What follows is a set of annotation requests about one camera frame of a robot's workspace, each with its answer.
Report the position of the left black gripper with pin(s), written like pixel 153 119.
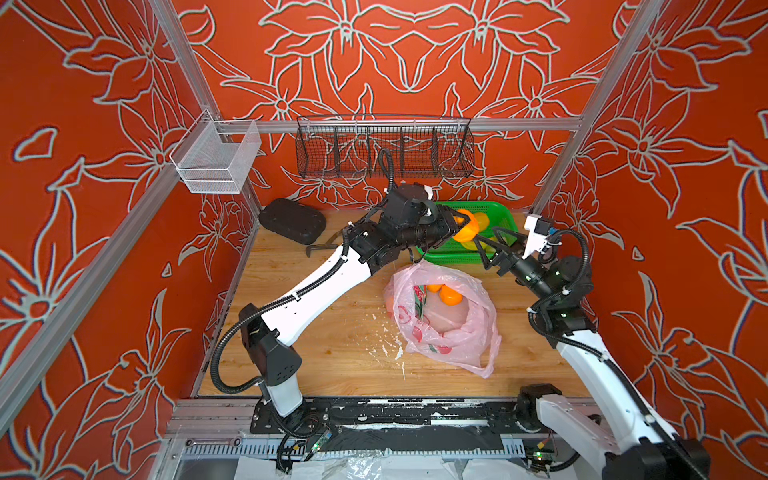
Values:
pixel 444 225

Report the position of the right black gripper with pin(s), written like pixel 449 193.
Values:
pixel 507 259

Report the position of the red green dragon fruit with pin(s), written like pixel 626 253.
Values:
pixel 420 297

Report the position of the pink plastic bag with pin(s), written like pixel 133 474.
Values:
pixel 464 336

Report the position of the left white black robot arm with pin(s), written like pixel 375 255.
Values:
pixel 269 332

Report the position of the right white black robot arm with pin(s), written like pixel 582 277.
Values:
pixel 638 443

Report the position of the metal hand tool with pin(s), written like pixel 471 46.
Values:
pixel 340 238

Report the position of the black oval tray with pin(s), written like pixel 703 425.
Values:
pixel 295 221

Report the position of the black wire wall basket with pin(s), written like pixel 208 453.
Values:
pixel 360 146

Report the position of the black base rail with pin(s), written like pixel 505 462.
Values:
pixel 449 426

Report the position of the white wire wall basket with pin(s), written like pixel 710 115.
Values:
pixel 216 156

